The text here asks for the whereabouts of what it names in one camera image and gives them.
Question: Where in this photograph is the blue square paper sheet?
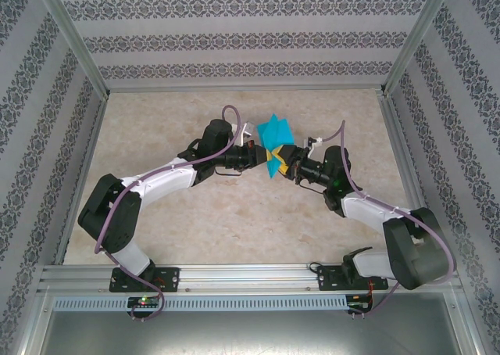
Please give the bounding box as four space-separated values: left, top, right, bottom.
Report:
256 113 295 181

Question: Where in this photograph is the grey metal sheet panel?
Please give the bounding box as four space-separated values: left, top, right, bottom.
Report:
21 292 481 355

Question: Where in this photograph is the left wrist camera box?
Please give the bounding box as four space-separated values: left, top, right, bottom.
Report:
238 122 258 145

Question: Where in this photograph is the right gripper thin black cable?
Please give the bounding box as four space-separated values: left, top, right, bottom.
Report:
296 178 327 195

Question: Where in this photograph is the grey frame bar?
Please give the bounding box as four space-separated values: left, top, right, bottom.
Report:
105 83 387 95

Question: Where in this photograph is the aluminium side rail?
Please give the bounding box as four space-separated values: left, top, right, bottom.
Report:
52 96 109 266
377 93 446 263

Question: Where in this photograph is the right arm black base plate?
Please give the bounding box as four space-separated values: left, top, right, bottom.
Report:
316 264 390 292

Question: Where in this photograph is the aluminium mounting rail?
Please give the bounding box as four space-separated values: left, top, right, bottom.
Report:
37 261 465 294

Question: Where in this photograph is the slotted grey cable duct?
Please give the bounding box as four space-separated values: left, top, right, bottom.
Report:
52 294 349 311

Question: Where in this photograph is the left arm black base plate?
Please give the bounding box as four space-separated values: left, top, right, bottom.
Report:
109 267 181 293

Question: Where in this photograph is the aluminium frame post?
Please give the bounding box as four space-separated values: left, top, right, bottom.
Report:
29 0 111 99
380 0 457 96

